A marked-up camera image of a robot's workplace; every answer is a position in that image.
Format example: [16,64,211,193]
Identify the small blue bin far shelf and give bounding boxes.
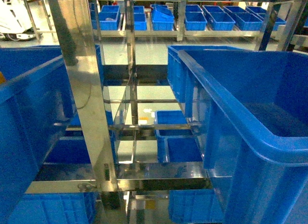
[134,13,147,31]
[99,5,120,30]

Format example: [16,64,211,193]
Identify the large blue bin centre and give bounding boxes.
[167,45,308,224]

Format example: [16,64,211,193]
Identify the large blue bin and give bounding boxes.
[167,45,308,224]
[7,192,98,224]
[0,46,76,223]

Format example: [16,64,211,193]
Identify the blue bin under centre bin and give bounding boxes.
[168,189,223,224]

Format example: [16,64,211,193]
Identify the large blue bin upper left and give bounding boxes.
[0,46,76,223]

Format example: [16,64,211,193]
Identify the large blue bin lower left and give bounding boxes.
[7,192,98,224]

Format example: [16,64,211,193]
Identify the steel rack upright post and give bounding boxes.
[48,0,118,192]

